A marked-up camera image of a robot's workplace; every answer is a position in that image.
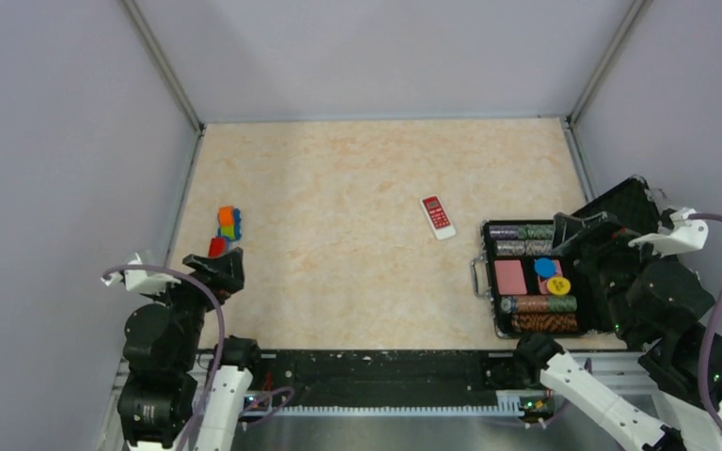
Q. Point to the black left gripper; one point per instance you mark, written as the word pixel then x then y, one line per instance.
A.
pixel 223 275

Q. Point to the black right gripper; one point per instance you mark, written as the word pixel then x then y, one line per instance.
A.
pixel 598 227

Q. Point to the white remote control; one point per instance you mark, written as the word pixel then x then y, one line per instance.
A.
pixel 437 217

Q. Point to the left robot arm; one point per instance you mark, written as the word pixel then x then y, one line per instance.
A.
pixel 161 405

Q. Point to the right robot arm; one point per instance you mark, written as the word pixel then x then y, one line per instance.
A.
pixel 655 303

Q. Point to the colourful toy block truck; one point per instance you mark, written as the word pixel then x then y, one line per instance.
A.
pixel 229 230

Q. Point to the yellow dealer chip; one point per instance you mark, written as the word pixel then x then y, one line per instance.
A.
pixel 558 286

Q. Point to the blue dealer chip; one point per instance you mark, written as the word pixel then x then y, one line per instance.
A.
pixel 545 267

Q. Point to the pink card deck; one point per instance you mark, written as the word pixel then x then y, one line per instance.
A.
pixel 542 281
pixel 509 276

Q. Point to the black poker chip case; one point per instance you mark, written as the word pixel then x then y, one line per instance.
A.
pixel 568 276

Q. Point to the green blue chip stack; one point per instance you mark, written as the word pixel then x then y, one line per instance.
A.
pixel 538 304

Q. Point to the orange blue chip stack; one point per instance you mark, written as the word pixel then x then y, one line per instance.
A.
pixel 557 323

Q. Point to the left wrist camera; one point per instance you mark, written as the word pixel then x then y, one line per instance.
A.
pixel 142 277

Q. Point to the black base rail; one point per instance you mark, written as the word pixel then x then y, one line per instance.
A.
pixel 418 382

